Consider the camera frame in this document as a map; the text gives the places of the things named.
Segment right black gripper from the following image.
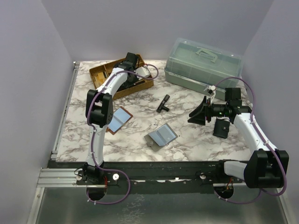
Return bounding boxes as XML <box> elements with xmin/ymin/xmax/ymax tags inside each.
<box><xmin>188</xmin><ymin>96</ymin><xmax>229</xmax><ymax>126</ymax></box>

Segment grey card holder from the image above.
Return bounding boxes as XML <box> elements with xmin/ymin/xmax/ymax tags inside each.
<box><xmin>144</xmin><ymin>123</ymin><xmax>178</xmax><ymax>152</ymax></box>

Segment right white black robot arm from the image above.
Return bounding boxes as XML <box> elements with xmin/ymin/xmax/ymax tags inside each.
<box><xmin>188</xmin><ymin>88</ymin><xmax>289</xmax><ymax>189</ymax></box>

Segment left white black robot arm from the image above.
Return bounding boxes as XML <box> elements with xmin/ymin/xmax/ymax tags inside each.
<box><xmin>76</xmin><ymin>52</ymin><xmax>140</xmax><ymax>185</ymax></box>

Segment brown blue open card holder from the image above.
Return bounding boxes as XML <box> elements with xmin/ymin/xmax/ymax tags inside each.
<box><xmin>107</xmin><ymin>106</ymin><xmax>133</xmax><ymax>135</ymax></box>

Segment yellow packets in tray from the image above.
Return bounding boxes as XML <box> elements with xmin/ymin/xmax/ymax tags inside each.
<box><xmin>94</xmin><ymin>72</ymin><xmax>107</xmax><ymax>88</ymax></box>

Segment brown woven organizer tray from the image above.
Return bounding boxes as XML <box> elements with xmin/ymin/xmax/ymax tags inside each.
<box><xmin>89</xmin><ymin>54</ymin><xmax>155</xmax><ymax>100</ymax></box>

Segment black T-shaped tool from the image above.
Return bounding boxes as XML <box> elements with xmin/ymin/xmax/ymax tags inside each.
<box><xmin>156</xmin><ymin>94</ymin><xmax>170</xmax><ymax>113</ymax></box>

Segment green clear-lid storage box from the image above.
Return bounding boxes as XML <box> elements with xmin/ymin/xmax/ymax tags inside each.
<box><xmin>164</xmin><ymin>38</ymin><xmax>243</xmax><ymax>100</ymax></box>

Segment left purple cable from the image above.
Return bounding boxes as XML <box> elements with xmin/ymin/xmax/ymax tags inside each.
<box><xmin>86</xmin><ymin>64</ymin><xmax>160</xmax><ymax>206</ymax></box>

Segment purple cable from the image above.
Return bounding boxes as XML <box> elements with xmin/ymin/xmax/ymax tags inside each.
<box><xmin>86</xmin><ymin>64</ymin><xmax>160</xmax><ymax>206</ymax></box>
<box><xmin>212</xmin><ymin>77</ymin><xmax>288</xmax><ymax>205</ymax></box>

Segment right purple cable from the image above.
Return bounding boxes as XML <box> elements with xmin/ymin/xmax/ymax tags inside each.
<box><xmin>212</xmin><ymin>77</ymin><xmax>288</xmax><ymax>205</ymax></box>

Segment aluminium side rail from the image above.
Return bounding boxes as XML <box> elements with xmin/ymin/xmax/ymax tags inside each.
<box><xmin>50</xmin><ymin>62</ymin><xmax>80</xmax><ymax>161</ymax></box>

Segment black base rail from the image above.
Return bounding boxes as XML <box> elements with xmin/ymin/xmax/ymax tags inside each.
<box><xmin>48</xmin><ymin>161</ymin><xmax>241</xmax><ymax>195</ymax></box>

